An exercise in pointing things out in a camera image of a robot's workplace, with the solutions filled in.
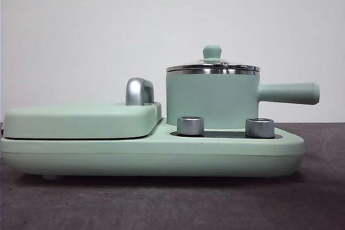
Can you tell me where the mint green breakfast machine base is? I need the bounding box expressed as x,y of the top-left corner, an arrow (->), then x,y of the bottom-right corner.
0,122 -> 306,181

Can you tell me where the silver control knob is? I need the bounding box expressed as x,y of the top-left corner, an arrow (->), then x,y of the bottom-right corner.
177,116 -> 205,136
245,117 -> 275,138

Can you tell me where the glass lid with green knob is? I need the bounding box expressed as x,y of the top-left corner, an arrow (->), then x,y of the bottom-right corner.
165,45 -> 261,72

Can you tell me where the mint green steamer pot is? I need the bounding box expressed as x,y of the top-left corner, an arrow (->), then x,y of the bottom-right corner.
165,68 -> 321,131

